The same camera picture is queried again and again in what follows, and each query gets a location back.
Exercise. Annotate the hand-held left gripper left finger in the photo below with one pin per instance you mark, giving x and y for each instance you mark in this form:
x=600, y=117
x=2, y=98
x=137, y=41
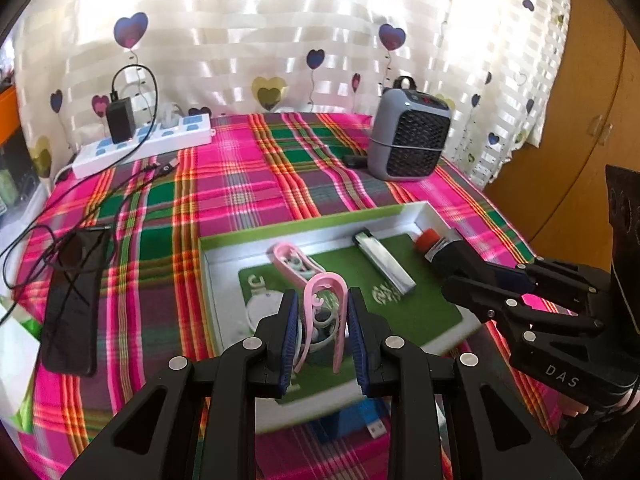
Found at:
x=289, y=340

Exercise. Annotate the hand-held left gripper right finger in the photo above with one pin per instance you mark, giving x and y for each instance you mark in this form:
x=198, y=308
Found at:
x=357, y=340

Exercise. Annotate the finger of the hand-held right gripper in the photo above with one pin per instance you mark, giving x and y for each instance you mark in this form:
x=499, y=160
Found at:
x=480, y=297
x=550, y=280

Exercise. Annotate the green white cardboard box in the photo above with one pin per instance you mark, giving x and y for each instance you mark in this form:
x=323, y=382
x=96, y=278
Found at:
x=430, y=310

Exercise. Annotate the red capped marker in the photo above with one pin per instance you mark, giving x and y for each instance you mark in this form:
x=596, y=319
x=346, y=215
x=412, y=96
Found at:
x=450, y=255

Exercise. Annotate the pink clip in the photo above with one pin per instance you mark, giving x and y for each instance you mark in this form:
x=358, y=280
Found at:
x=325, y=280
x=285, y=255

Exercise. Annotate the silver lighter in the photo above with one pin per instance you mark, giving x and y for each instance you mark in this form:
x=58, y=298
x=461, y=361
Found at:
x=385, y=265

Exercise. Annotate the person's right hand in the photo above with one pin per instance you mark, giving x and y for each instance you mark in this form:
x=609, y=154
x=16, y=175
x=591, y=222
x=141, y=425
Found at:
x=576, y=406

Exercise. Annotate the blue usb card reader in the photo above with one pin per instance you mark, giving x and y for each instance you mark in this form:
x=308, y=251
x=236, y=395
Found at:
x=345, y=422

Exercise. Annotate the wooden cabinet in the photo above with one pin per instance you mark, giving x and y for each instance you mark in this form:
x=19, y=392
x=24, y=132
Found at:
x=575, y=185

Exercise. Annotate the grey portable heater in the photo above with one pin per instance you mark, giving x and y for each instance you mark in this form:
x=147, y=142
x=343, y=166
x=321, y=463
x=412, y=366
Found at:
x=410, y=140

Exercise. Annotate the small black object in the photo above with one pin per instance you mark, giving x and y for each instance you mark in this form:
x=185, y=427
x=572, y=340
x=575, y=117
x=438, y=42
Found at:
x=355, y=161

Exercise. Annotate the pink green plaid tablecloth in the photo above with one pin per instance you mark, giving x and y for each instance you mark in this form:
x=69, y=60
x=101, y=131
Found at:
x=300, y=160

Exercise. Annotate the black phone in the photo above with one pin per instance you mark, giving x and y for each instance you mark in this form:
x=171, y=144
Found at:
x=70, y=310

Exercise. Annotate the white power strip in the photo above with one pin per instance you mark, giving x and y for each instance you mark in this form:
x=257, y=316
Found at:
x=165, y=135

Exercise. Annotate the white plug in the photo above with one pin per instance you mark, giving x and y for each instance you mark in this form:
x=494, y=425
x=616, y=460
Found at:
x=170, y=115

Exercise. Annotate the black power adapter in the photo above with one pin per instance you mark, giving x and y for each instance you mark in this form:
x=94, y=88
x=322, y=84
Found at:
x=120, y=122

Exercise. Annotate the dark box with mug print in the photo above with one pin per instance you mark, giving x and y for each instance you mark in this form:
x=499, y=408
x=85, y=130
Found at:
x=12, y=175

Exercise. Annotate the heart print curtain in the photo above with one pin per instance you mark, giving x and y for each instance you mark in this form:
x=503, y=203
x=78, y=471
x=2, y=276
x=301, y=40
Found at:
x=300, y=10

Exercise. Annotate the orange box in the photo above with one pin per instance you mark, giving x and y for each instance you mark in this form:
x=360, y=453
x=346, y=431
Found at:
x=7, y=105

